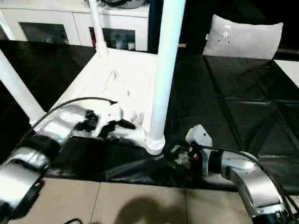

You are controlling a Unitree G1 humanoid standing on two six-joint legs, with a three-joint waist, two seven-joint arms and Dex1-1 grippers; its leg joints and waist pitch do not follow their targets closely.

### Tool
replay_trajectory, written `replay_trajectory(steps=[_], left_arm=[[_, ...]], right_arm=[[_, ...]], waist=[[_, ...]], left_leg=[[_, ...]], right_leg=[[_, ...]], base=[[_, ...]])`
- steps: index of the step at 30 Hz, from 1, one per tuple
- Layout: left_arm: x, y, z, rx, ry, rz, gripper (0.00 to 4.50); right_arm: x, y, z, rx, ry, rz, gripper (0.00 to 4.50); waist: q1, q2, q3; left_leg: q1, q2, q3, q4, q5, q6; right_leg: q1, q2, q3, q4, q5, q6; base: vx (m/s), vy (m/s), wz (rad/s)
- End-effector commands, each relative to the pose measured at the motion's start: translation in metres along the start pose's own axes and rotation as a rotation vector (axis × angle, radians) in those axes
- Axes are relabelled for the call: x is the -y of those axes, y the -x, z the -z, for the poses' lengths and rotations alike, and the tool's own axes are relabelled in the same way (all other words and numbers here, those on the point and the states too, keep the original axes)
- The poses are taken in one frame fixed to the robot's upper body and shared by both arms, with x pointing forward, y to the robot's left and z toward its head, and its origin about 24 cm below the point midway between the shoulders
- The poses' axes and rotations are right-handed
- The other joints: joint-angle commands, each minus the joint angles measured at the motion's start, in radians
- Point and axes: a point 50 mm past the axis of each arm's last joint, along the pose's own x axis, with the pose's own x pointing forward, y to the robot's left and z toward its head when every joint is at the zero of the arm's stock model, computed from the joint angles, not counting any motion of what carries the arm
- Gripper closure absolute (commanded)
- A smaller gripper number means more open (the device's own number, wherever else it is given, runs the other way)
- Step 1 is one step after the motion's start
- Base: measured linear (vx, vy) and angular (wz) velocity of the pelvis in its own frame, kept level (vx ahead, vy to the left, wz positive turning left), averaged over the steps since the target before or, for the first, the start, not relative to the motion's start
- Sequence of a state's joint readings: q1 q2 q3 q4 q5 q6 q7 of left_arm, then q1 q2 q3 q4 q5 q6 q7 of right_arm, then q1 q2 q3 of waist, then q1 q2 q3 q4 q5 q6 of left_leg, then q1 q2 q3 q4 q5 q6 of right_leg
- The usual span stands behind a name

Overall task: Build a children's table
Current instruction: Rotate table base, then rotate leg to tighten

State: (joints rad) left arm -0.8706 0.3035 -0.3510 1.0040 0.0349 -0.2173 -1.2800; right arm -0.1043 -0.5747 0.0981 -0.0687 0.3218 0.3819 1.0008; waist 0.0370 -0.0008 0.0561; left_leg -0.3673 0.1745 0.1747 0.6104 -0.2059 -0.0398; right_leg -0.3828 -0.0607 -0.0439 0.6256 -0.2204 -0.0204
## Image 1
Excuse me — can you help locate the white cabinet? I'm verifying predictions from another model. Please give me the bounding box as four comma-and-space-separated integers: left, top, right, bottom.
0, 4, 150, 52

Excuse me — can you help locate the grey pillow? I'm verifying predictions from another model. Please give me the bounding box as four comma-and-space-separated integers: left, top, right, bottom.
202, 14, 284, 59

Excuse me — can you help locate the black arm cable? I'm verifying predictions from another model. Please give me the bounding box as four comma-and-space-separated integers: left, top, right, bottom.
14, 97, 119, 150
198, 146, 299, 224

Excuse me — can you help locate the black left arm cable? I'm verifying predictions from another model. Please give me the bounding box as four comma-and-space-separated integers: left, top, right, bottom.
14, 97, 119, 150

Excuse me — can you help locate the white plastic table leg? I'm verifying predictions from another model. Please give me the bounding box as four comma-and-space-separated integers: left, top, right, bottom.
146, 0, 187, 145
88, 0, 110, 58
0, 49, 46, 124

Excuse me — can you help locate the black cabinet blue edge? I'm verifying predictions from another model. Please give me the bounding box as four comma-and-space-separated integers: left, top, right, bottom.
147, 0, 212, 56

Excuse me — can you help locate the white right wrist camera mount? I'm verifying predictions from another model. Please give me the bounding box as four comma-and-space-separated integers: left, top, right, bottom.
185, 124, 213, 175

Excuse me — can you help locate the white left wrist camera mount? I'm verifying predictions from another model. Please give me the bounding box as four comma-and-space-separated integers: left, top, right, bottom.
93, 104, 125, 138

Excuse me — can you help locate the black bar pink mark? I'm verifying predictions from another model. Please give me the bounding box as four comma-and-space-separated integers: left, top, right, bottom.
278, 48, 299, 55

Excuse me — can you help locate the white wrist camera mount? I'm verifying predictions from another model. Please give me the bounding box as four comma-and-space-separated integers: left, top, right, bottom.
185, 124, 213, 175
93, 104, 125, 138

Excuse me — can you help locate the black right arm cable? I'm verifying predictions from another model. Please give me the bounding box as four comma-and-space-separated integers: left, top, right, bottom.
198, 146, 299, 224

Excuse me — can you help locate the white plastic table top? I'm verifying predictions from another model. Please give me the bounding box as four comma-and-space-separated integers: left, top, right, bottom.
29, 48, 167, 156

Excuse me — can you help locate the black mat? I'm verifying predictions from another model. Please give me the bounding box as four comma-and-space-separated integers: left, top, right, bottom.
0, 39, 299, 194

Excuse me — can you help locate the white flat board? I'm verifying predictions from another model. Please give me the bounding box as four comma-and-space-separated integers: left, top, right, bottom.
273, 59, 299, 88

